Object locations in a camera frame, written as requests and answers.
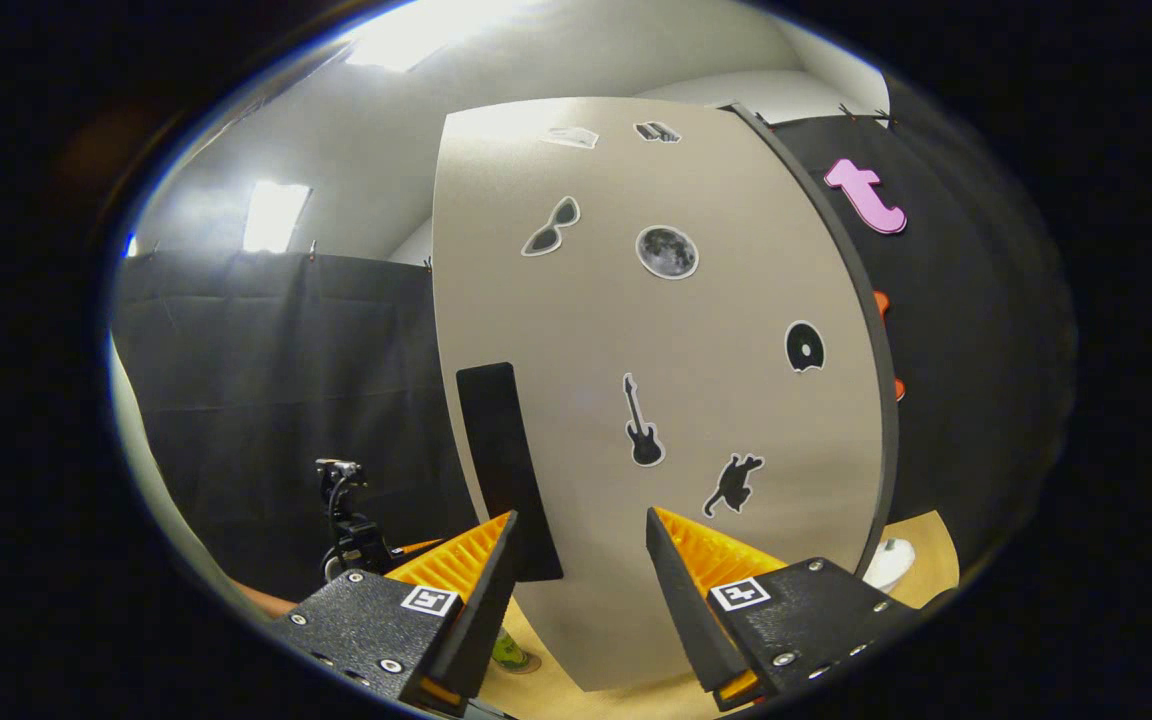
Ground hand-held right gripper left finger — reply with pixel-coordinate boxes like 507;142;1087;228
271;510;520;716

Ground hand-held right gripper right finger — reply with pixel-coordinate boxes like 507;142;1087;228
646;505;922;713

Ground clear green label bottle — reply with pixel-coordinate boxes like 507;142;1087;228
489;626;529;671

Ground black door handle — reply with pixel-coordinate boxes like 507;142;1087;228
456;362;565;583

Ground beige cabinet door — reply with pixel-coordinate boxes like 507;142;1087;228
431;97;887;693

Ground grey cabinet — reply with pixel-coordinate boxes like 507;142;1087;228
724;100;902;583

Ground black backdrop cloth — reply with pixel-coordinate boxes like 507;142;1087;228
111;110;1077;601

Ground person's white shirt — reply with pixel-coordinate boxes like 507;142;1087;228
108;330;242;616

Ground white lidded bowl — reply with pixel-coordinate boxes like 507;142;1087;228
861;537;917;593

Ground ceiling light panel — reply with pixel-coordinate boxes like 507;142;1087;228
346;0;497;73
241;180;312;254

